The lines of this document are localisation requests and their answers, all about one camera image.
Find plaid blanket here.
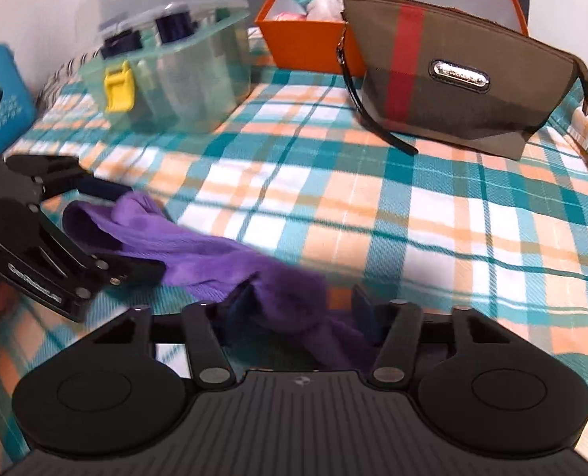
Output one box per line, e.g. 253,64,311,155
15,41,588,459

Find olive red-striped pouch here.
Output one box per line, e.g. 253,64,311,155
337,21,588,160

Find blue cushion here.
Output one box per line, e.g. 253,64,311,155
0,43,37,154

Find clear plastic storage box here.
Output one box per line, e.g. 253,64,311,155
75,0,251,133

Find purple fleece cloth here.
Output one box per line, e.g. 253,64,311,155
61,191,377,372

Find orange cardboard box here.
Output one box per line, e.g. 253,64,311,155
256,0,528,76

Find white cotton fluff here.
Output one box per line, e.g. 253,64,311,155
268,0,343,21

